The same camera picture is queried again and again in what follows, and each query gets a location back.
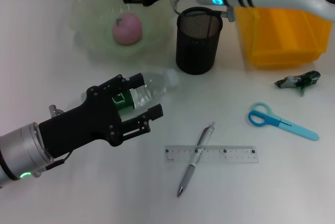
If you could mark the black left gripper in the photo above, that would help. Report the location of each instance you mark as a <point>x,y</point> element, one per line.
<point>86,122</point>

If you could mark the clear green-label water bottle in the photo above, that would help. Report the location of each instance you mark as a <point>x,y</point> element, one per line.
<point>157,82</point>

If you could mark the pink toy peach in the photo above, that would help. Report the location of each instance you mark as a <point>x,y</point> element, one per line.
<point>128,29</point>

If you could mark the green plastic wrapper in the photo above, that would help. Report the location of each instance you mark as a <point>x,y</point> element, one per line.
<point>295,81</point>

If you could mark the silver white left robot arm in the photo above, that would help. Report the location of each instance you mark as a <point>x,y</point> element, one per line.
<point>18,150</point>

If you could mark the translucent green fruit plate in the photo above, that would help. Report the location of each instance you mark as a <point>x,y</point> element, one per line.
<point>91,25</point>

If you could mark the black mesh pen holder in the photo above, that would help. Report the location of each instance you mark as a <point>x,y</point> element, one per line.
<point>196,51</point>

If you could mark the silver ballpoint pen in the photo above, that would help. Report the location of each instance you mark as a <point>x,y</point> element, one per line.
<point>187,174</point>

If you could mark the transparent plastic ruler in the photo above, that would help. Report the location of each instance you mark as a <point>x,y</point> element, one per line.
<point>230,154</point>

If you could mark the blue plastic scissors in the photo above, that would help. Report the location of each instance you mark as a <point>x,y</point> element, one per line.
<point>288,127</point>

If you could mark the yellow plastic bin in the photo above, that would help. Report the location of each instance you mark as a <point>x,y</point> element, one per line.
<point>282,38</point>

